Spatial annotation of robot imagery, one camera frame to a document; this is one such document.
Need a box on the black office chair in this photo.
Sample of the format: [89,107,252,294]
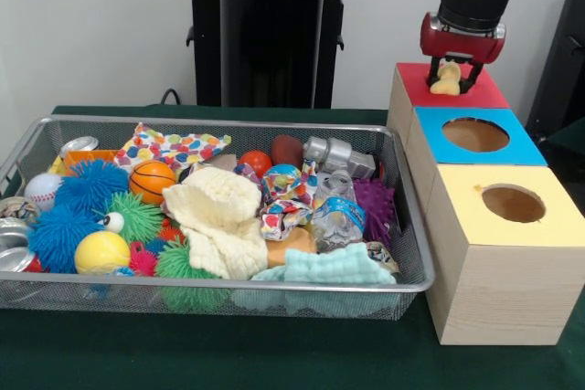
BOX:
[525,0,585,144]

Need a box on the colourful polka dot cloth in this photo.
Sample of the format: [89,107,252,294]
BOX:
[113,122,233,176]

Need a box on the yellow tennis ball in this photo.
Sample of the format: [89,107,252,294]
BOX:
[74,230,133,276]

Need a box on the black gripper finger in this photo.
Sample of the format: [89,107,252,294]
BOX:
[460,62,484,94]
[428,55,443,86]

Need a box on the wooden box with three holes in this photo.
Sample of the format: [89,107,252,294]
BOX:
[386,61,585,346]

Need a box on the orange toy basketball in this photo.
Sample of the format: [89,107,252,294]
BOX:
[129,160,178,206]

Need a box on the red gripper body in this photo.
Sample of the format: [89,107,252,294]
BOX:
[420,11,507,65]

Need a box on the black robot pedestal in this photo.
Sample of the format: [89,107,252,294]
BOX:
[176,0,367,111]

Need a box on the black cable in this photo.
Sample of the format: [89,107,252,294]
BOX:
[158,87,183,108]

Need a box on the mint green waffle cloth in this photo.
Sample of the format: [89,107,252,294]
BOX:
[250,242,398,285]

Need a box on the yellow plush toy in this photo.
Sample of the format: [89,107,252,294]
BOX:
[430,60,463,95]

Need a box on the green cloth side table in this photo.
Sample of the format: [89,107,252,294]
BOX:
[543,114,585,167]

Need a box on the purple spiky ball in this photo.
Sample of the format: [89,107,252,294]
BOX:
[352,178,395,248]

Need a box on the crushed clear water bottle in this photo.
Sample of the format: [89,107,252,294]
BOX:
[310,170,367,252]

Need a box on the white toy baseball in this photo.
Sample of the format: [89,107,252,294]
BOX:
[24,174,64,212]

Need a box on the silver plastic toy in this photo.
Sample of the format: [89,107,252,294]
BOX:
[302,136,381,181]

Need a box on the blue spiky puffer ball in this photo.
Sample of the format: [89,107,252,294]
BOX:
[54,159,132,216]

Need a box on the cream waffle cloth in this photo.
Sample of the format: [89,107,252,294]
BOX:
[162,165,271,280]

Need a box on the shallow clear mesh bin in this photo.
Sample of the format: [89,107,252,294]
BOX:
[0,114,435,321]

